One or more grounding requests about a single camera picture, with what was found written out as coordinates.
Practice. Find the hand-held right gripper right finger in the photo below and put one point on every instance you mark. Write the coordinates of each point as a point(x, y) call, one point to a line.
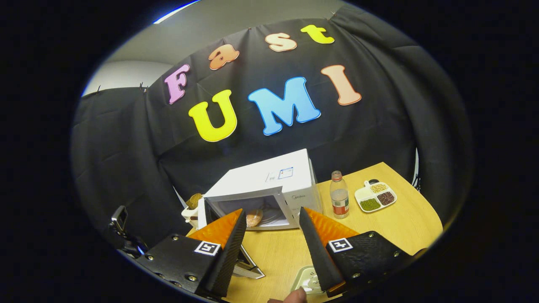
point(318, 256)

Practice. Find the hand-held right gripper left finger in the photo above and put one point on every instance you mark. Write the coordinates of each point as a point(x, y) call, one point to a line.
point(231, 261)

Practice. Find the round pink bun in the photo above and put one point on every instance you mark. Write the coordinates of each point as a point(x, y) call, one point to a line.
point(254, 218)

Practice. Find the white microwave oven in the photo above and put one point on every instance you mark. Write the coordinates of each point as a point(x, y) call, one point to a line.
point(269, 172)

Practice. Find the pale square tray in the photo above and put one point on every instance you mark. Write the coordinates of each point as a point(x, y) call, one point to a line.
point(305, 277)

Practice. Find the clear bottle with red label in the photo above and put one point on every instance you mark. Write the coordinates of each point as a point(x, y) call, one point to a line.
point(339, 198)

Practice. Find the white toaster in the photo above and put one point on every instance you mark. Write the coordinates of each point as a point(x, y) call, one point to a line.
point(187, 215)

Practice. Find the brown bread slice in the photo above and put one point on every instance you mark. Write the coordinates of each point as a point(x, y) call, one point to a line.
point(194, 200)

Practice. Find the white divided dish of beans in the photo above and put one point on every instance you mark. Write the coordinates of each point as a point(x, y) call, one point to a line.
point(362, 194)

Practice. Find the black backdrop cloth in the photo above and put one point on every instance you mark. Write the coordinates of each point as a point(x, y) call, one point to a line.
point(379, 134)

